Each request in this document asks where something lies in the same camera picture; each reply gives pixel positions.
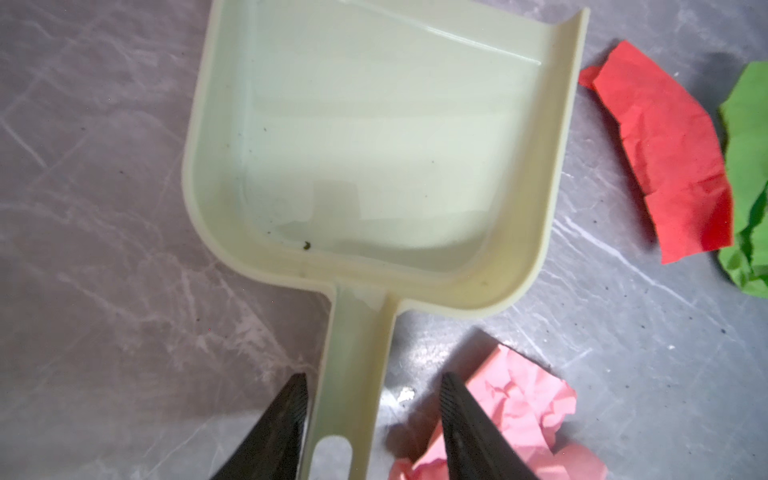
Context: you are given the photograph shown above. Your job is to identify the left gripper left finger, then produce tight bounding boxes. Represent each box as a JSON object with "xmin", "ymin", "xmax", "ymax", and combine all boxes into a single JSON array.
[{"xmin": 212, "ymin": 373, "xmax": 309, "ymax": 480}]

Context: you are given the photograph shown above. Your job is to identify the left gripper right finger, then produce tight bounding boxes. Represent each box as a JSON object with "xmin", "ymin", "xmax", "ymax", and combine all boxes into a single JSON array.
[{"xmin": 439, "ymin": 372, "xmax": 536, "ymax": 480}]

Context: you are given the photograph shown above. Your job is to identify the large pink paper scrap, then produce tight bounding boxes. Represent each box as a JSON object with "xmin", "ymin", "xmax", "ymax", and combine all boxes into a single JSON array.
[{"xmin": 390, "ymin": 345, "xmax": 608, "ymax": 479}]

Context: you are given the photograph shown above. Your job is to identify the green plastic dustpan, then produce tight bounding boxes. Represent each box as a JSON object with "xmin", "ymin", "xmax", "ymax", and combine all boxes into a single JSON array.
[{"xmin": 182, "ymin": 1, "xmax": 590, "ymax": 479}]

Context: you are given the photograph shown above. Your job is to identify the red paper strip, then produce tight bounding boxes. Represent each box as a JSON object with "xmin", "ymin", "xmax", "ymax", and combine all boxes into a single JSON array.
[{"xmin": 579, "ymin": 41, "xmax": 734, "ymax": 264}]

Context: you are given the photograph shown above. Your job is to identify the green paper scrap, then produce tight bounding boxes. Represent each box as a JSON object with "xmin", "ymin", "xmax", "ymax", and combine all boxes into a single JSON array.
[{"xmin": 718, "ymin": 61, "xmax": 767, "ymax": 298}]

